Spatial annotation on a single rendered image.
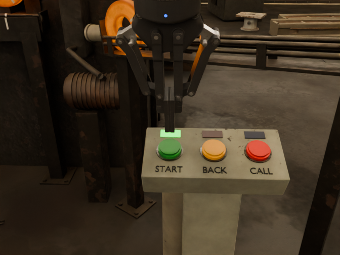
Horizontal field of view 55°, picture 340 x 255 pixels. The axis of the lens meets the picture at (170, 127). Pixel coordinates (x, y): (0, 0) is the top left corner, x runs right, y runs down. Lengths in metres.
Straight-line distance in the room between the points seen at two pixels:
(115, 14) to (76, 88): 0.28
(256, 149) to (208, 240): 0.20
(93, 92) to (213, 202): 0.67
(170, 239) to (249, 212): 0.57
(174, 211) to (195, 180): 0.26
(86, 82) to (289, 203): 0.93
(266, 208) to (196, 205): 0.83
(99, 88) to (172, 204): 0.52
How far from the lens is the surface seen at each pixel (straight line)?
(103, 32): 1.09
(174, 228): 0.83
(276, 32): 4.34
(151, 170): 0.54
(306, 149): 1.85
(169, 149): 0.55
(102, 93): 1.13
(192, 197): 0.58
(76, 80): 1.16
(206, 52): 0.41
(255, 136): 0.60
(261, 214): 1.37
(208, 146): 0.56
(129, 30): 0.41
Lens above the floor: 0.90
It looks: 28 degrees down
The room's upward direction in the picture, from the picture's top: straight up
